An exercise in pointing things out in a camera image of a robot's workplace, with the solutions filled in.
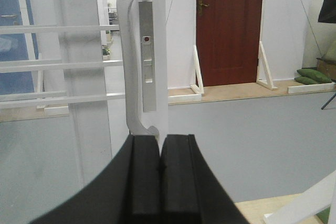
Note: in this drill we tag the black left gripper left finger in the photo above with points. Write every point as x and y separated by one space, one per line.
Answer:
126 191

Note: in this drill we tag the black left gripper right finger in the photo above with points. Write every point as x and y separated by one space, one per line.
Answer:
190 192

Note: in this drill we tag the white sliding glass door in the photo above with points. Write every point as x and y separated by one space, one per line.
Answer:
97 113

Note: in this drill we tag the grey door handle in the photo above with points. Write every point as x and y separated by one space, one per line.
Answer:
130 68

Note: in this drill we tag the white brace left of door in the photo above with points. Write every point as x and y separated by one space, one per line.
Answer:
197 87

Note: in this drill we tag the white brace of door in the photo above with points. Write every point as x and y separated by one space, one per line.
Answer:
263 64
197 87

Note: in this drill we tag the white brace right of door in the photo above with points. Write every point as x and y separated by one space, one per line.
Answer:
263 64

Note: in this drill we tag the grey door lock plate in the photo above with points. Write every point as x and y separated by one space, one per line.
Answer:
147 56

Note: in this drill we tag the blue door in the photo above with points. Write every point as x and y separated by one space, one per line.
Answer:
17 47

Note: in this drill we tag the dark red wooden door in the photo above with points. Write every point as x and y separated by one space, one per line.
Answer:
227 39

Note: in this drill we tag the white wooden support brace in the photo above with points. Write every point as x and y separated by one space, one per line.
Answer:
317 198

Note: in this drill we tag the white wooden plank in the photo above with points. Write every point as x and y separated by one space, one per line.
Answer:
311 88

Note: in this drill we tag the white fixed glass panel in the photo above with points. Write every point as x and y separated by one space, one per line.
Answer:
74 56

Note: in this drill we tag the green cushion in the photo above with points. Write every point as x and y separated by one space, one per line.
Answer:
305 80
314 75

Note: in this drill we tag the black tripod leg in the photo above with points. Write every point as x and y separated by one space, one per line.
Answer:
327 103

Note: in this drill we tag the black fabric panel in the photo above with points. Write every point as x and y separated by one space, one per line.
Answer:
327 12

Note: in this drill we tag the brass door handle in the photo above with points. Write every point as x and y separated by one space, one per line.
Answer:
200 6

